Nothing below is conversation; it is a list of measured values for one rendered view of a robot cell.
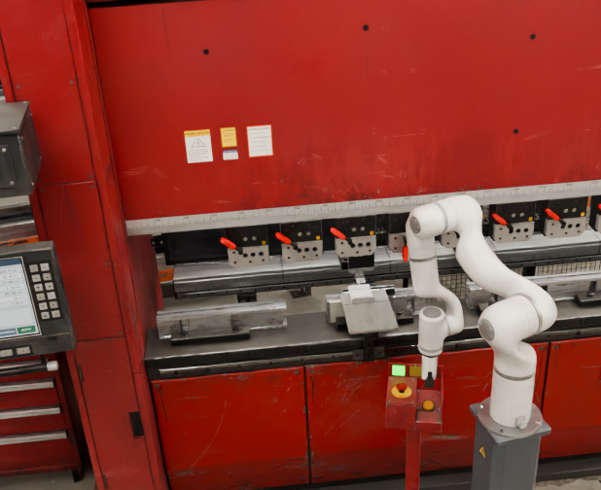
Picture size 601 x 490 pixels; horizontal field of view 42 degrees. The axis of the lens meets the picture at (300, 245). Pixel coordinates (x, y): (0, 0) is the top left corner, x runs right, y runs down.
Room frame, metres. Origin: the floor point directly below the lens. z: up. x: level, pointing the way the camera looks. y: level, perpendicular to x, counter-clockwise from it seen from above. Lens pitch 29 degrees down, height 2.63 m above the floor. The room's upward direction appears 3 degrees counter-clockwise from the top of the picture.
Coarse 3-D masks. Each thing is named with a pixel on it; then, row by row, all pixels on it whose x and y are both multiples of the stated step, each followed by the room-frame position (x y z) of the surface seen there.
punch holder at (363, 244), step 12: (360, 216) 2.57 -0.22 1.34; (372, 216) 2.57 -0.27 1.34; (336, 228) 2.56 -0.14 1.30; (348, 228) 2.56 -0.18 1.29; (360, 228) 2.56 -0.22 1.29; (372, 228) 2.57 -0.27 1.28; (336, 240) 2.56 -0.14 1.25; (360, 240) 2.56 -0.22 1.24; (372, 240) 2.56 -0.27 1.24; (336, 252) 2.56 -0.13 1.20; (348, 252) 2.56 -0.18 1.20; (360, 252) 2.56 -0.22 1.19; (372, 252) 2.56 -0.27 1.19
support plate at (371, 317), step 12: (348, 300) 2.53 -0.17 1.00; (348, 312) 2.45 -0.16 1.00; (360, 312) 2.44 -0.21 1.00; (372, 312) 2.44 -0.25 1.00; (384, 312) 2.44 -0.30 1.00; (348, 324) 2.37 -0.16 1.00; (360, 324) 2.37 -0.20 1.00; (372, 324) 2.36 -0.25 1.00; (384, 324) 2.36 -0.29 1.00; (396, 324) 2.36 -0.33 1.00
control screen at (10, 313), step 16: (0, 272) 1.94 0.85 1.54; (16, 272) 1.95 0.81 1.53; (0, 288) 1.94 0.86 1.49; (16, 288) 1.95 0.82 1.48; (0, 304) 1.94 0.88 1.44; (16, 304) 1.95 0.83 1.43; (0, 320) 1.94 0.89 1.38; (16, 320) 1.94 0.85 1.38; (32, 320) 1.95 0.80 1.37; (0, 336) 1.94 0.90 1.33
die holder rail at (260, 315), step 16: (224, 304) 2.60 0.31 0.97; (240, 304) 2.59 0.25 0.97; (256, 304) 2.59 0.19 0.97; (272, 304) 2.58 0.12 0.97; (160, 320) 2.52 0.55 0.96; (176, 320) 2.53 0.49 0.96; (192, 320) 2.53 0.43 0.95; (208, 320) 2.54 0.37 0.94; (224, 320) 2.54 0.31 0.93; (240, 320) 2.55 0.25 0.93; (256, 320) 2.55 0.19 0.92; (272, 320) 2.56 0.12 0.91; (160, 336) 2.52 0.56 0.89
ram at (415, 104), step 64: (192, 0) 2.55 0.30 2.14; (256, 0) 2.54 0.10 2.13; (320, 0) 2.56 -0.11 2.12; (384, 0) 2.57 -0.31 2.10; (448, 0) 2.59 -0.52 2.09; (512, 0) 2.60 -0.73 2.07; (576, 0) 2.62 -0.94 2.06; (128, 64) 2.52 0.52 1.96; (192, 64) 2.53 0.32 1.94; (256, 64) 2.54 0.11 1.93; (320, 64) 2.56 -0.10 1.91; (384, 64) 2.57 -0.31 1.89; (448, 64) 2.59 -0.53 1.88; (512, 64) 2.60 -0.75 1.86; (576, 64) 2.62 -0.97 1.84; (128, 128) 2.51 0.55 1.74; (192, 128) 2.53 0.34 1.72; (320, 128) 2.56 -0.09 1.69; (384, 128) 2.57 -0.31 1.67; (448, 128) 2.59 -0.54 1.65; (512, 128) 2.60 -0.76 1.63; (576, 128) 2.62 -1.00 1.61; (128, 192) 2.51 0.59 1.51; (192, 192) 2.53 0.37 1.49; (256, 192) 2.54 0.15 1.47; (320, 192) 2.56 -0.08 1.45; (384, 192) 2.57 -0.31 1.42; (448, 192) 2.59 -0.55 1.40; (576, 192) 2.62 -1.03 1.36
